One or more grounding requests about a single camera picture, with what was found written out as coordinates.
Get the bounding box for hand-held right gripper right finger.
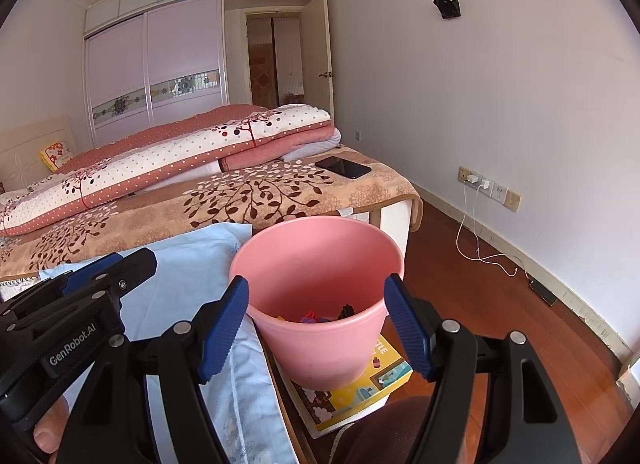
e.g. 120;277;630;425
383;273;582;464

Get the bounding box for black power bank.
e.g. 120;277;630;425
529;279;558;306

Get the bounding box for yellow floral pillow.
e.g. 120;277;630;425
40;140;77;172

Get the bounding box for pink plastic bucket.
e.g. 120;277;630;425
229;217;405;392

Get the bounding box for dotted tree print quilt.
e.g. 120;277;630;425
0;104;332;237

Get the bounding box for white sliding wardrobe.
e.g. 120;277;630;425
82;0;333;150

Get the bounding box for light blue cloth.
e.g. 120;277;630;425
37;221;301;464

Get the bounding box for white charging cable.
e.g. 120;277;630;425
456;181;521;277

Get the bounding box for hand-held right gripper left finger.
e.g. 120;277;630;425
59;274;250;464

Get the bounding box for person's leg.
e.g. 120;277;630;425
332;394;441;464

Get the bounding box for brown leaf print blanket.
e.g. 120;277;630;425
0;144;418;282

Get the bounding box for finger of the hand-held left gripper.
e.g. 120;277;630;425
0;247;159;379
0;252;124;313

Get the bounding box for black smartphone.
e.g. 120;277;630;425
314;155;372;180

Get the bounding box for white folded blanket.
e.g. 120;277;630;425
282;128;343;162

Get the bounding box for cream room door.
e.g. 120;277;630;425
300;0;335;110

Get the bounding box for cream bed headboard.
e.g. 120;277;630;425
0;117;76;192

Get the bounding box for person's left hand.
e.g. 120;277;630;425
33;396;71;454

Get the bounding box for white bed frame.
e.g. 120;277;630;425
350;194;425;245

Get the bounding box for pink folded blanket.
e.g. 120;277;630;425
220;125;336;172

